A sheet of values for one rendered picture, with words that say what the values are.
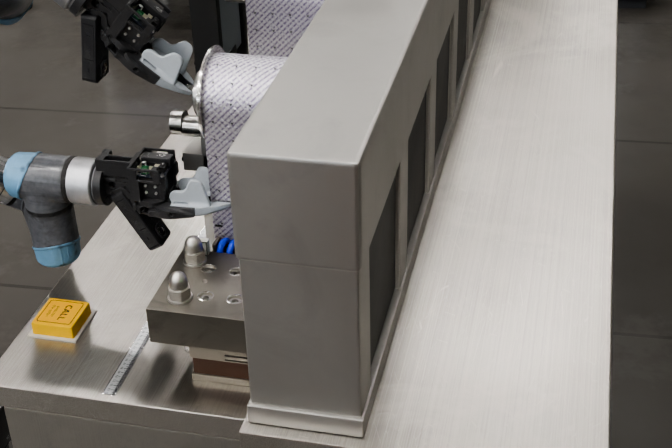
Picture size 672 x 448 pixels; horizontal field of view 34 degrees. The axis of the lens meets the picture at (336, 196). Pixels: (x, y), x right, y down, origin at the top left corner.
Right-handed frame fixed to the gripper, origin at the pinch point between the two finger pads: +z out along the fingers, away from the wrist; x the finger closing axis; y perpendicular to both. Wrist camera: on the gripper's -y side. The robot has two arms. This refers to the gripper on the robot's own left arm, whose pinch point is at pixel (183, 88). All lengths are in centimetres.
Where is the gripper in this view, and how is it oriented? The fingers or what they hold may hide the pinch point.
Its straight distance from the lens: 168.9
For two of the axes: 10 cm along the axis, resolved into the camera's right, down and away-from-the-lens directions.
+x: 2.2, -5.0, 8.4
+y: 6.1, -6.0, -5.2
